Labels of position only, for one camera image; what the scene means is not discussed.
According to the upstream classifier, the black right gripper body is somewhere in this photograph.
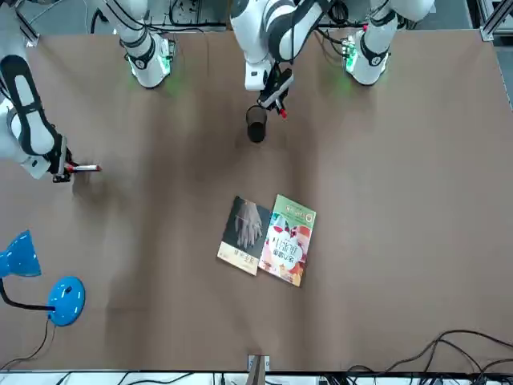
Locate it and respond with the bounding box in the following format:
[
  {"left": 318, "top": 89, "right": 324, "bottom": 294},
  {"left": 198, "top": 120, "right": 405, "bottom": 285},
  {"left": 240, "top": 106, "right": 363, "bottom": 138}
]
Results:
[{"left": 46, "top": 135, "right": 75, "bottom": 177}]

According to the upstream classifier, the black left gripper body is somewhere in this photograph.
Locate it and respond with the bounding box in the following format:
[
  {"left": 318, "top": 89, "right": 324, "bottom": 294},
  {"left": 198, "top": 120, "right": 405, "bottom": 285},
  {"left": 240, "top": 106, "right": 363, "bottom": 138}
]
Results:
[{"left": 260, "top": 67, "right": 294, "bottom": 100}]

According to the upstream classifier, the colourful green cover book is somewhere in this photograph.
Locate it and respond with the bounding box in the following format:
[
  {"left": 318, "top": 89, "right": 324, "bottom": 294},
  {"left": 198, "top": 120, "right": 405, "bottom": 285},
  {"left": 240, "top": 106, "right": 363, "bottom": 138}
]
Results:
[{"left": 257, "top": 194, "right": 317, "bottom": 288}]

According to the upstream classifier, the dark book with hands cover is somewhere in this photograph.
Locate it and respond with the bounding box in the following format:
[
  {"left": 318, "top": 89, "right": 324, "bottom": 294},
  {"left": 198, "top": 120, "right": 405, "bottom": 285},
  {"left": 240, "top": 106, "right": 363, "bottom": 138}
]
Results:
[{"left": 216, "top": 195, "right": 273, "bottom": 277}]

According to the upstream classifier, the black mesh pen holder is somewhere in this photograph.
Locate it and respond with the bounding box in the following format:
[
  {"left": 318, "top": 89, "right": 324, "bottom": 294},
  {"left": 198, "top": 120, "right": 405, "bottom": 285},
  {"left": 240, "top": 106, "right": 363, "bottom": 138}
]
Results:
[{"left": 245, "top": 104, "right": 269, "bottom": 144}]

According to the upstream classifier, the blue desk lamp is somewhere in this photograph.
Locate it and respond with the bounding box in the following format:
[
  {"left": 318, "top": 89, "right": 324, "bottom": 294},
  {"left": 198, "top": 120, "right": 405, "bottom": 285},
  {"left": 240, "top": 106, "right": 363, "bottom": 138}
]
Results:
[{"left": 0, "top": 229, "right": 87, "bottom": 326}]

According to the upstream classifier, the black lamp cable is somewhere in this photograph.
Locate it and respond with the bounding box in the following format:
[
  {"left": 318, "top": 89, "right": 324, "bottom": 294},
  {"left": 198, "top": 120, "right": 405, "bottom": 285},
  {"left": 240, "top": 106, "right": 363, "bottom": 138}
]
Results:
[{"left": 0, "top": 318, "right": 57, "bottom": 372}]

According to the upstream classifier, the aluminium post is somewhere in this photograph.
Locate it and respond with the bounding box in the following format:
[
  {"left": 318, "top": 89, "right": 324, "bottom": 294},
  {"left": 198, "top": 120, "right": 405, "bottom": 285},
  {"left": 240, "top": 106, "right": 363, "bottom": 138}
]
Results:
[{"left": 247, "top": 355, "right": 270, "bottom": 385}]

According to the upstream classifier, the black desk cable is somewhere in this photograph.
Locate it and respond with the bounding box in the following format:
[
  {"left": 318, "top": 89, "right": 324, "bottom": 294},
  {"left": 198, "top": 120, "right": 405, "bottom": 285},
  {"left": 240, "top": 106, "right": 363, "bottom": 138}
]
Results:
[{"left": 346, "top": 330, "right": 513, "bottom": 380}]

